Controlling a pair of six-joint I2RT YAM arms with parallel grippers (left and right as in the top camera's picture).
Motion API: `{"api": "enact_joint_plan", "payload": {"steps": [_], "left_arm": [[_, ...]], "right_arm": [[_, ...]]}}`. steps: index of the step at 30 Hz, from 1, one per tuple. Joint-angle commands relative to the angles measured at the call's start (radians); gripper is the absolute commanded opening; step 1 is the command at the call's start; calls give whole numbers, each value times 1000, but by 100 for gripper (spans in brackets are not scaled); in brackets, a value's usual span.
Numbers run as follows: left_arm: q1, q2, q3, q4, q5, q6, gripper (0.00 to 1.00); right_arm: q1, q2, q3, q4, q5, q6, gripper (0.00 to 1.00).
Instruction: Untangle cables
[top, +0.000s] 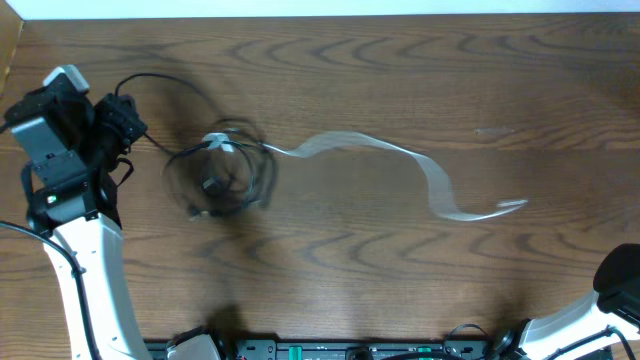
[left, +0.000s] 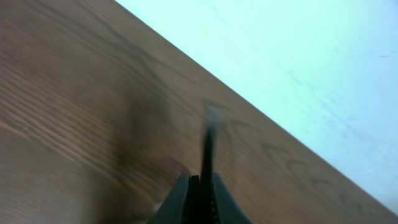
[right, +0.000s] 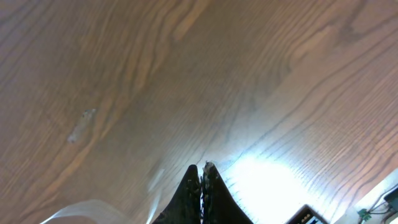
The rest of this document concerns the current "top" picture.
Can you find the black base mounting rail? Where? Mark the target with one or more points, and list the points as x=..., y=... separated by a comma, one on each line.
x=260, y=349

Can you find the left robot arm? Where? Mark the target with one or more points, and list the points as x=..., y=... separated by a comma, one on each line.
x=73, y=146

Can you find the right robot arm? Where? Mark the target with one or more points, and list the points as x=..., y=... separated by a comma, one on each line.
x=607, y=315

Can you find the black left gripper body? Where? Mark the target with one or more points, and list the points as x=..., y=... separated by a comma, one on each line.
x=117, y=133

